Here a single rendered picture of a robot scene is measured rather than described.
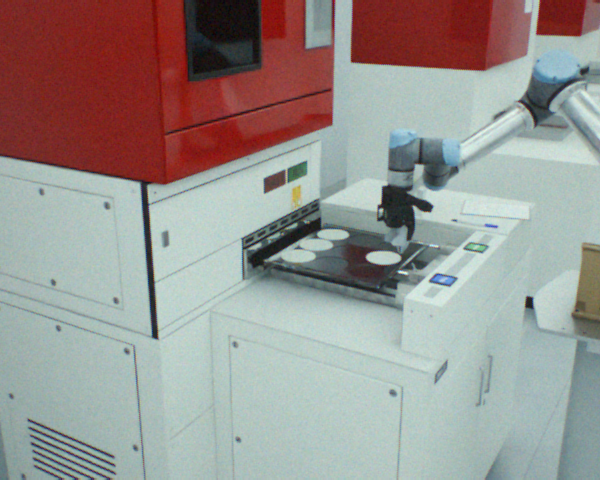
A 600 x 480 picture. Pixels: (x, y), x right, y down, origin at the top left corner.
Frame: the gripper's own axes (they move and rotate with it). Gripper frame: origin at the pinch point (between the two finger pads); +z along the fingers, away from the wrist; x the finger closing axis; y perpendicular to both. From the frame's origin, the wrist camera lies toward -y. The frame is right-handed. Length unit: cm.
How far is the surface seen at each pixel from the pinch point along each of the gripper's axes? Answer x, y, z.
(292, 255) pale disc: -14.1, 29.2, 1.6
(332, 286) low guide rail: -1.1, 23.3, 7.6
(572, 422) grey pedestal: 41, -32, 45
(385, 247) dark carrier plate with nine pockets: -6.8, 1.3, 1.7
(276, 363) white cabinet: 11, 48, 20
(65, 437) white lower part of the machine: -32, 96, 53
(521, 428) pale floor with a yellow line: -10, -70, 92
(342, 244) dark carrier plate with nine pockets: -14.9, 11.5, 1.5
